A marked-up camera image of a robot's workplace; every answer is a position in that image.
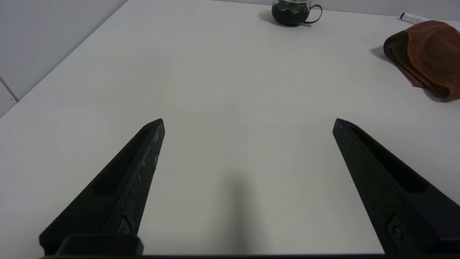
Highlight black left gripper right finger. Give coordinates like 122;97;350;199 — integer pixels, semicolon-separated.
332;118;460;256

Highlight brown cloth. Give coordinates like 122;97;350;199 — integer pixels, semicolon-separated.
383;20;460;100

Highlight glass cup with dark contents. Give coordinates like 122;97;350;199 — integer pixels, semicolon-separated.
271;0;323;26

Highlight white marker with black cap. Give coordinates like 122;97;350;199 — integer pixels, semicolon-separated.
400;13;437;25

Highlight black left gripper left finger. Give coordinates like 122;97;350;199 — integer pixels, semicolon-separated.
39;118;166;256

